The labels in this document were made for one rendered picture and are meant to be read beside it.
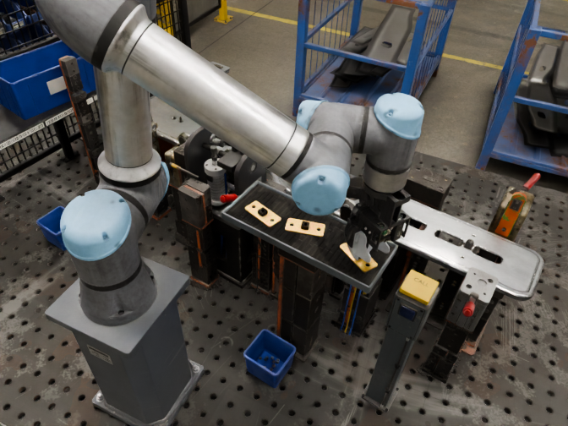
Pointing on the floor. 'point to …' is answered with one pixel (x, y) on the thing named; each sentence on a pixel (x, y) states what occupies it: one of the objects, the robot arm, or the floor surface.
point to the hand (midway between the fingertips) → (359, 250)
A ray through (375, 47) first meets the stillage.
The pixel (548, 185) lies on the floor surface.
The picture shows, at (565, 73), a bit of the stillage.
